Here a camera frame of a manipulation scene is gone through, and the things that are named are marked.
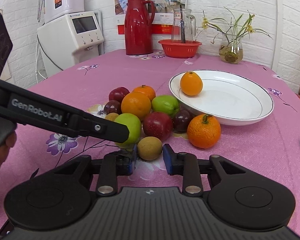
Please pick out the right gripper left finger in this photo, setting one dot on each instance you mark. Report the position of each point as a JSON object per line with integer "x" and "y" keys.
{"x": 110, "y": 167}

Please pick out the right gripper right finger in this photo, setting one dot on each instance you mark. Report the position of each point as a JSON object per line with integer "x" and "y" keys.
{"x": 185, "y": 165}

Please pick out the brown longan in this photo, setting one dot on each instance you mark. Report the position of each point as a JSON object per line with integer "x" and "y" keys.
{"x": 111, "y": 116}
{"x": 149, "y": 148}

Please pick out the tangerine with leaf stem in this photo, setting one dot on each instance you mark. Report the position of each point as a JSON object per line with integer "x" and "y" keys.
{"x": 204, "y": 131}

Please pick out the green apple front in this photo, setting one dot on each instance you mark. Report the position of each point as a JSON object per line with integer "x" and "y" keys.
{"x": 134, "y": 126}

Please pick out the green apple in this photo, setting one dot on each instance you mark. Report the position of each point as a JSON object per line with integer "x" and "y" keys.
{"x": 134, "y": 126}
{"x": 166, "y": 104}

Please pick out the dark cherry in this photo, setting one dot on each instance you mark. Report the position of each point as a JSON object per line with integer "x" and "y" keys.
{"x": 112, "y": 106}
{"x": 181, "y": 120}

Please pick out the red plum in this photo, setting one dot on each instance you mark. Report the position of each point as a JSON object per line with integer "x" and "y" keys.
{"x": 118, "y": 94}
{"x": 159, "y": 125}

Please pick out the large navel orange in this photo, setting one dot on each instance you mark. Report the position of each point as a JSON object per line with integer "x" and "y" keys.
{"x": 136, "y": 103}

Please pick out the green apple back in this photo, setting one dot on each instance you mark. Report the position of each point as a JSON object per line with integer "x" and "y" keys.
{"x": 166, "y": 104}

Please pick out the smooth orange with green stem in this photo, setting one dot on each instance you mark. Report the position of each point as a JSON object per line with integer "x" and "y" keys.
{"x": 191, "y": 84}

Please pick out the white oval plate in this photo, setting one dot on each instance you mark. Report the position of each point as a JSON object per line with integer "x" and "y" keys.
{"x": 232, "y": 99}

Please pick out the white water dispenser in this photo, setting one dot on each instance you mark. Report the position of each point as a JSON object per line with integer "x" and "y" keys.
{"x": 70, "y": 40}

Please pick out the pink floral tablecloth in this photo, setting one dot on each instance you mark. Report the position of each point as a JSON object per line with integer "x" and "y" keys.
{"x": 270, "y": 147}

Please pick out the red plastic basin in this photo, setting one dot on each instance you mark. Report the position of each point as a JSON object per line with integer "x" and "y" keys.
{"x": 176, "y": 49}

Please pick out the glass vase with plant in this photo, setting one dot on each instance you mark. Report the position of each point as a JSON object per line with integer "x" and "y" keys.
{"x": 231, "y": 32}

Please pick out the red thermos jug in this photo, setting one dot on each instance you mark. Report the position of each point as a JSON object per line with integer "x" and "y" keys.
{"x": 138, "y": 22}

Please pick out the black stirrer in pitcher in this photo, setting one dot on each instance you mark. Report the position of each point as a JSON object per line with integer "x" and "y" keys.
{"x": 182, "y": 28}

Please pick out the glass pitcher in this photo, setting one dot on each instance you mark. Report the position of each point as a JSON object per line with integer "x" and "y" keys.
{"x": 189, "y": 22}

